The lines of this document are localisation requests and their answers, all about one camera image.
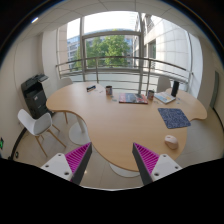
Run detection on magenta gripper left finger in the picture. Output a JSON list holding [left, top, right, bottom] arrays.
[[42, 142, 92, 185]]

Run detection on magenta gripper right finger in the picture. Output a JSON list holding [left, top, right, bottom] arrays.
[[132, 143, 181, 185]]

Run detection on white computer mouse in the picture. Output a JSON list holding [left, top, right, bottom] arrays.
[[165, 135, 178, 149]]

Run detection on dark blue mouse pad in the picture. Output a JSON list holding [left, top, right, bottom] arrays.
[[158, 108, 191, 129]]

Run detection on white chair wooden legs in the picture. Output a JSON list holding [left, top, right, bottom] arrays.
[[17, 109, 65, 153]]

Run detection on light blue book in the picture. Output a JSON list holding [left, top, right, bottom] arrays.
[[154, 92, 175, 104]]

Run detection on red dark book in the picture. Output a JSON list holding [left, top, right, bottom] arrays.
[[119, 93, 148, 104]]

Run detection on dark mug right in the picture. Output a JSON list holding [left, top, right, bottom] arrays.
[[147, 90, 154, 100]]

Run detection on dark mug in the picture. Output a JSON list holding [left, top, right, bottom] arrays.
[[106, 86, 112, 95], [147, 90, 154, 100]]

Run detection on black office printer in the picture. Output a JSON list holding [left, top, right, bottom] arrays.
[[21, 74, 48, 119]]

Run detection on small black box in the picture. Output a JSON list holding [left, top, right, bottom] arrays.
[[86, 85, 96, 92]]

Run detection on white chair far left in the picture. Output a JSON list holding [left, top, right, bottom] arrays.
[[58, 77, 72, 89]]

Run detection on white chair far right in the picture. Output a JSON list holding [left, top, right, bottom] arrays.
[[157, 76, 171, 92]]

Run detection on dark mug left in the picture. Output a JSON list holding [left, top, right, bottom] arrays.
[[106, 86, 112, 95]]

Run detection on metal balcony railing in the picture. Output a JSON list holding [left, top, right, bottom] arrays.
[[56, 56, 193, 94]]

